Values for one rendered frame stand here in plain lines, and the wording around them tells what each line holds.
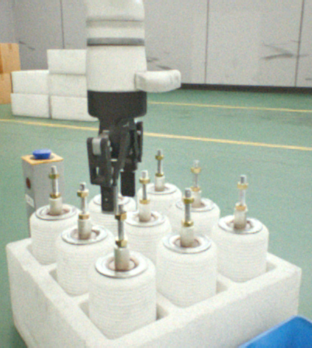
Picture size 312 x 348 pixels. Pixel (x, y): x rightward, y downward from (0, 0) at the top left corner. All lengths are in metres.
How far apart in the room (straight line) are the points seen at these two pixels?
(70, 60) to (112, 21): 2.89
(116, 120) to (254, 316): 0.40
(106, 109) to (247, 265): 0.37
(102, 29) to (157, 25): 5.78
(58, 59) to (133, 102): 2.96
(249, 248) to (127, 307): 0.23
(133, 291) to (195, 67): 5.56
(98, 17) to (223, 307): 0.44
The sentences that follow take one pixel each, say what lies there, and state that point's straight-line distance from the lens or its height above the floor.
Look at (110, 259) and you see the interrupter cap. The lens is 0.62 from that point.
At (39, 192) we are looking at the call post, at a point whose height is 0.25.
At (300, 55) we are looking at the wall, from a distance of 5.72.
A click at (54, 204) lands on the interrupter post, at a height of 0.27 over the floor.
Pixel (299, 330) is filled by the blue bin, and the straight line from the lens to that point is 0.78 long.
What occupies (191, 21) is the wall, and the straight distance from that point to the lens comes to 6.08.
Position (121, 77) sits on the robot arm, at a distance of 0.49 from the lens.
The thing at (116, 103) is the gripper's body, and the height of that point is 0.48.
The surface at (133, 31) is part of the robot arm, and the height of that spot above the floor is 0.56.
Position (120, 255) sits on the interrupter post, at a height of 0.27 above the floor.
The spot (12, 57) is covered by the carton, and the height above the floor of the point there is 0.46.
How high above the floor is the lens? 0.54
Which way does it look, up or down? 16 degrees down
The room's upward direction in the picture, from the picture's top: straight up
